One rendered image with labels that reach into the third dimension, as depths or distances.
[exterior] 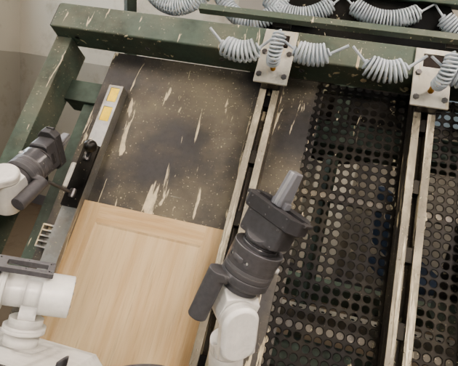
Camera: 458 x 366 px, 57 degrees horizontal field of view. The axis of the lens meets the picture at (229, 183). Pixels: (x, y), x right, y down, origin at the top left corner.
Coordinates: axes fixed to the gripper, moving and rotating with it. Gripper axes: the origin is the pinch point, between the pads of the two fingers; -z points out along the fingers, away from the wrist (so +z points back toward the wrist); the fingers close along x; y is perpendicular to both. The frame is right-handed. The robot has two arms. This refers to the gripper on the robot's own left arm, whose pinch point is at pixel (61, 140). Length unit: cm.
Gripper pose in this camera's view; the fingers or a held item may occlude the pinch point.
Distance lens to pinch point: 127.7
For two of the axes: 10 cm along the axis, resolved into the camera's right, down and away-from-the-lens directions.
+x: -0.4, 7.9, 6.1
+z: -2.6, 5.8, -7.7
